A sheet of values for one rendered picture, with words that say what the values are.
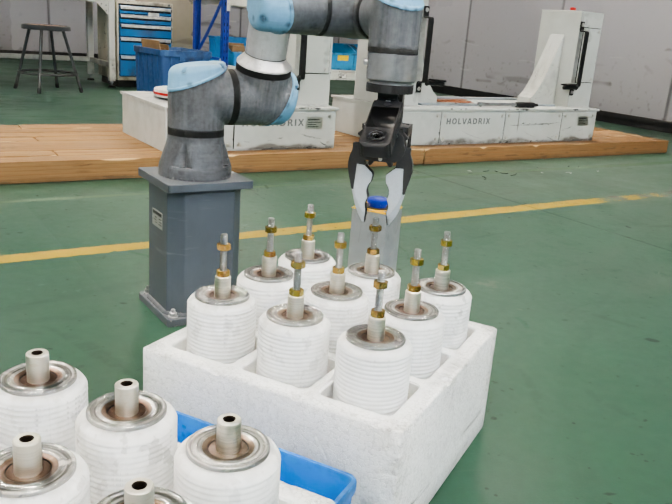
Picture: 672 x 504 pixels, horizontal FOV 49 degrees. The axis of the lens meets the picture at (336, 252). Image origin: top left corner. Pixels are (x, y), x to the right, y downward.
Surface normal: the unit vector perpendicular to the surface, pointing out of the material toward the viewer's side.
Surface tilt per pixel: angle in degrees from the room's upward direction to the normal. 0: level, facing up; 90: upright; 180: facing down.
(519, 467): 0
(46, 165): 90
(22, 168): 90
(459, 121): 90
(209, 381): 90
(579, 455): 0
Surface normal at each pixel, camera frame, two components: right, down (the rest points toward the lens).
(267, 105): 0.42, 0.54
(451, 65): -0.84, 0.10
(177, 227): -0.21, 0.27
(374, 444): -0.47, 0.22
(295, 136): 0.54, 0.29
